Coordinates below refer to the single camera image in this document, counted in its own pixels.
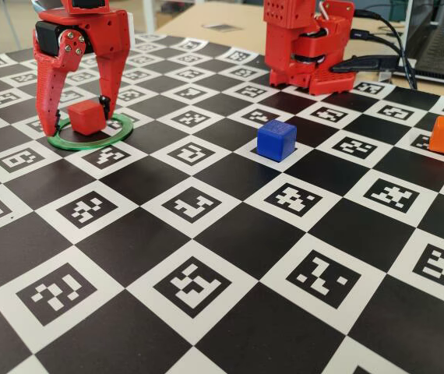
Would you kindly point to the red gripper black motor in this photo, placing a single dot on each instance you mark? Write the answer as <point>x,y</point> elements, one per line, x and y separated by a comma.
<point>103,29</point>

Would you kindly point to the red cube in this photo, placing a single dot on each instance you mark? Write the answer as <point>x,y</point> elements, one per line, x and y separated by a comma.
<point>85,118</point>

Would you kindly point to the blue cube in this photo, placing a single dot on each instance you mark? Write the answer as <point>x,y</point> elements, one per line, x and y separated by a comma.
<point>274,140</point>

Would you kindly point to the grey metal chair leg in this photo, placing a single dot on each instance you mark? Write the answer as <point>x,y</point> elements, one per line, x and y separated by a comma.
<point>11,25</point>

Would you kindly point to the white table leg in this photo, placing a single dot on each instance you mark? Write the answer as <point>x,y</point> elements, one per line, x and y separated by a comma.
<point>149,15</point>

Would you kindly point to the dark printed paper sheet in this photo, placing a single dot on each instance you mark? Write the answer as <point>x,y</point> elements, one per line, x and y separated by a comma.
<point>222,27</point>

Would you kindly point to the black white marker checkerboard mat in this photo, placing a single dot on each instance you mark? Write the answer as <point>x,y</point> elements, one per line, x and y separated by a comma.
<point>245,233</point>

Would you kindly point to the dark laptop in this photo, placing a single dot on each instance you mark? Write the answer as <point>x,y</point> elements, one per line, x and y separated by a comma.
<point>440,50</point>

